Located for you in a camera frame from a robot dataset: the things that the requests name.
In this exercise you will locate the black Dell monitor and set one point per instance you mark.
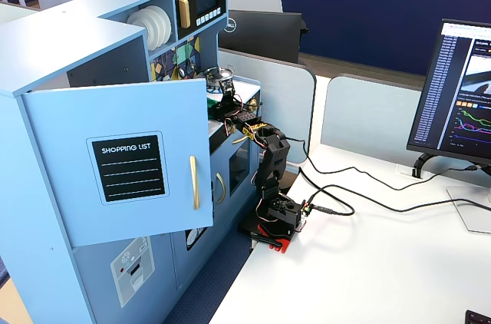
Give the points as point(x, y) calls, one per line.
point(264, 36)

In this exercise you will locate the white plate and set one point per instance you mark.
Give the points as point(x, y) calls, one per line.
point(140, 22)
point(163, 32)
point(170, 28)

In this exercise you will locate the blue toy kitchen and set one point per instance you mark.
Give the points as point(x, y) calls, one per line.
point(57, 32)

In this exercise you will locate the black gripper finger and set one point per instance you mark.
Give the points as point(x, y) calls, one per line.
point(216, 108)
point(221, 116)

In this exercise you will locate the black desk clamp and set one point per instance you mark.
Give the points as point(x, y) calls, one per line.
point(264, 239)

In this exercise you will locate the silver monitor stand base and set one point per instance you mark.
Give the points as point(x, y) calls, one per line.
point(472, 212)

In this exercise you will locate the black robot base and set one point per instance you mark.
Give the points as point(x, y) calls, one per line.
point(284, 216)

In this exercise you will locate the silver steel pot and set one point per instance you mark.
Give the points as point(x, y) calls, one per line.
point(216, 74)

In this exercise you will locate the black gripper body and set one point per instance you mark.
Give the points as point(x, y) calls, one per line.
point(221, 100)

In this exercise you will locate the blue shopping list door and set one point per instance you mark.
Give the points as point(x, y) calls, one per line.
point(115, 116)

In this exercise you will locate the robot controller board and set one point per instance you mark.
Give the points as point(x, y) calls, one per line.
point(305, 210)

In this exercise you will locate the black keyboard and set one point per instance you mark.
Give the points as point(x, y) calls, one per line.
point(479, 318)

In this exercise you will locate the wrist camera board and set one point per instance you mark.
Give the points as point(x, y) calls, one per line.
point(227, 88)

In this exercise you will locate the computer monitor showing graphs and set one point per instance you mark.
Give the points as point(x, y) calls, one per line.
point(452, 109)

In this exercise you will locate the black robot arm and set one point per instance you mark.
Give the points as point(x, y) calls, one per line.
point(274, 155)

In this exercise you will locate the green toy recipient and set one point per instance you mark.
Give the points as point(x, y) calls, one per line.
point(213, 102)

